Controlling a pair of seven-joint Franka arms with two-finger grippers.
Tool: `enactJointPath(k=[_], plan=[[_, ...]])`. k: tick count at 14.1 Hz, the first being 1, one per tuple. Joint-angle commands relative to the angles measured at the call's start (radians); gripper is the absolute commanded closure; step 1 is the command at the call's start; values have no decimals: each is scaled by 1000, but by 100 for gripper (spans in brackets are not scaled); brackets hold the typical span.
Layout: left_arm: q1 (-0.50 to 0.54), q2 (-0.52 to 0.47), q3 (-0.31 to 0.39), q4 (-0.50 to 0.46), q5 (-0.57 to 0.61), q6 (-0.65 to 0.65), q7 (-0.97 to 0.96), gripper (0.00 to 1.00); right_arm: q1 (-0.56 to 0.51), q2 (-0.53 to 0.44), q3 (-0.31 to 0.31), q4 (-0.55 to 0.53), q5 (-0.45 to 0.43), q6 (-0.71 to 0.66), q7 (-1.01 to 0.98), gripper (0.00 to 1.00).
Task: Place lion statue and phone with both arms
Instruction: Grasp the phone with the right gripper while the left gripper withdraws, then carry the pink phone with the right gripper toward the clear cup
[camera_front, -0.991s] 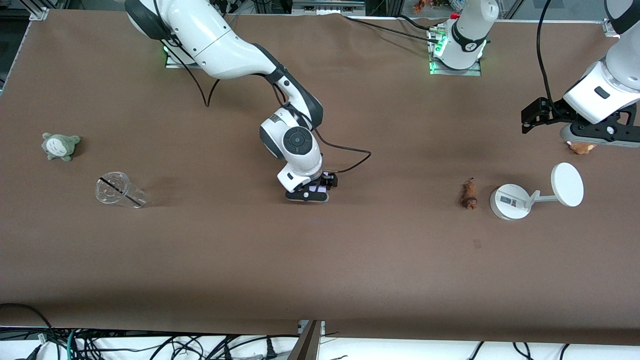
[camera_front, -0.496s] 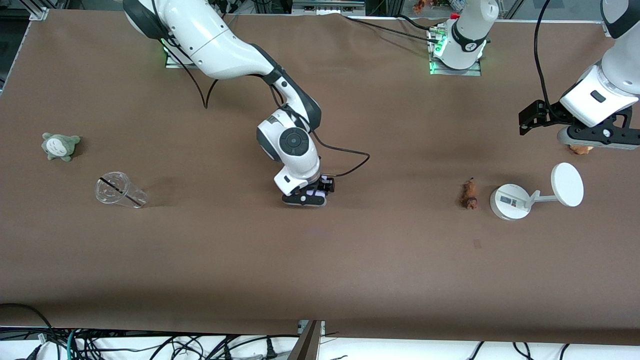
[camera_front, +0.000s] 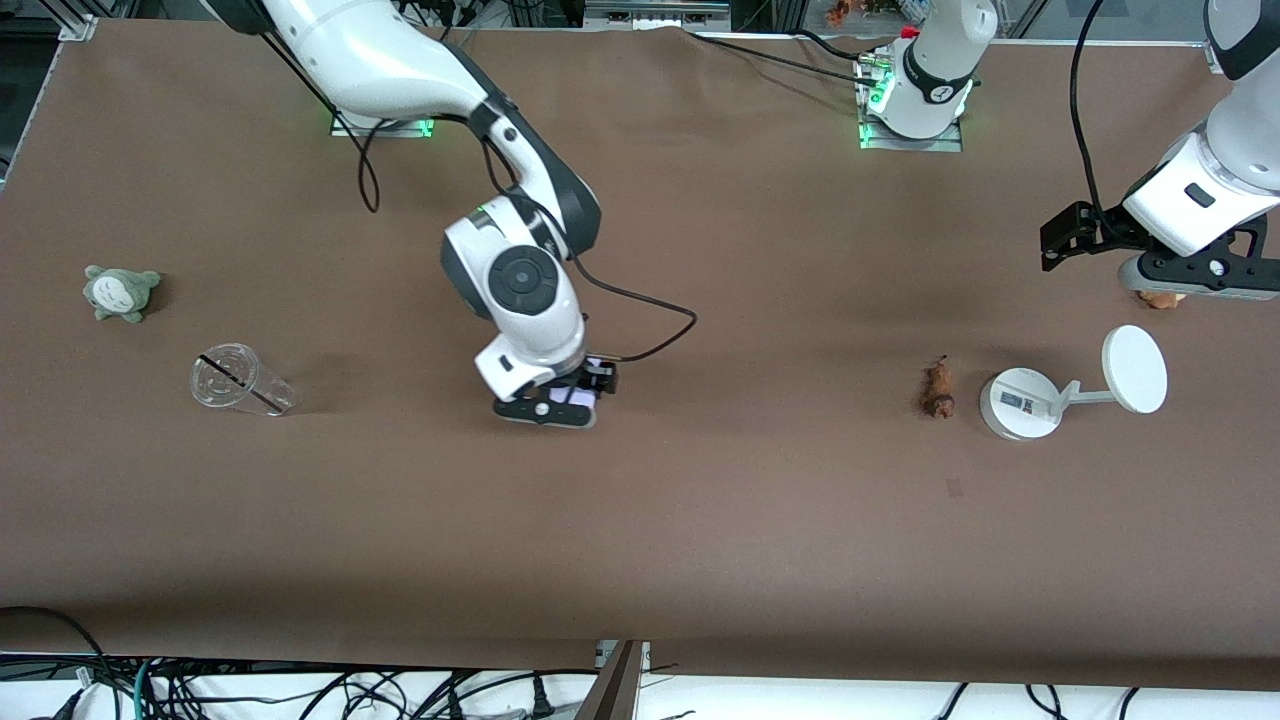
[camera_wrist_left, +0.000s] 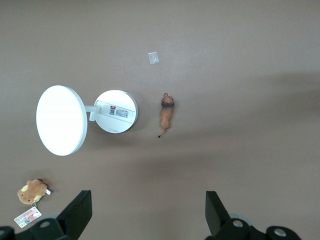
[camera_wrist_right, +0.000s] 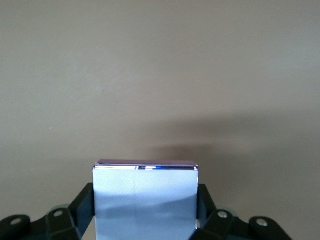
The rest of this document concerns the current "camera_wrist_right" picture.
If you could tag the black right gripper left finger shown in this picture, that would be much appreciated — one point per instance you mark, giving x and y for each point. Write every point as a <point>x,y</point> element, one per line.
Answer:
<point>83,207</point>

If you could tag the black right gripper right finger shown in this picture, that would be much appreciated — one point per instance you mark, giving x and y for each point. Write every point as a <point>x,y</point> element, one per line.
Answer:
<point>206,210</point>

